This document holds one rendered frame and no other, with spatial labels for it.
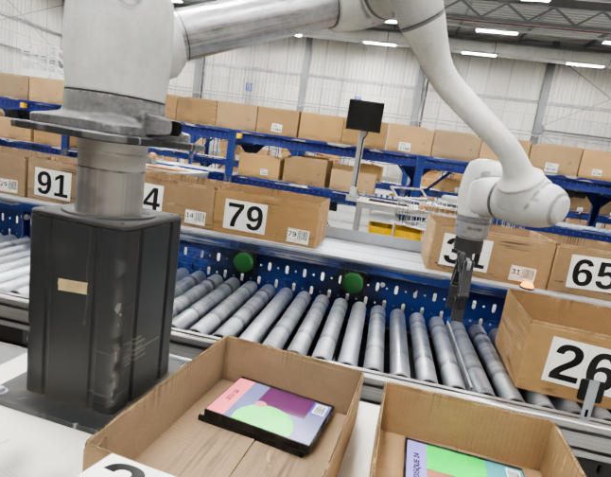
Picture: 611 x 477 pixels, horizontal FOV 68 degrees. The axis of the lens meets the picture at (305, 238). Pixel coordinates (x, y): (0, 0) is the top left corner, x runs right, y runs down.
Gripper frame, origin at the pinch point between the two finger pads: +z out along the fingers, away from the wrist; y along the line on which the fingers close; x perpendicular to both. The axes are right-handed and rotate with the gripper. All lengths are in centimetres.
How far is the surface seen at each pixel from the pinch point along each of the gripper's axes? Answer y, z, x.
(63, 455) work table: 77, 11, -63
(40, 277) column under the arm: 67, -11, -76
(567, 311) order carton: -6.8, -3.0, 31.8
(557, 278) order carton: -29.1, -7.8, 35.3
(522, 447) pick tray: 54, 6, 5
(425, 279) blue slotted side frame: -23.0, -1.0, -6.8
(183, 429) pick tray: 66, 10, -50
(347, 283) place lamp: -21.2, 4.8, -31.9
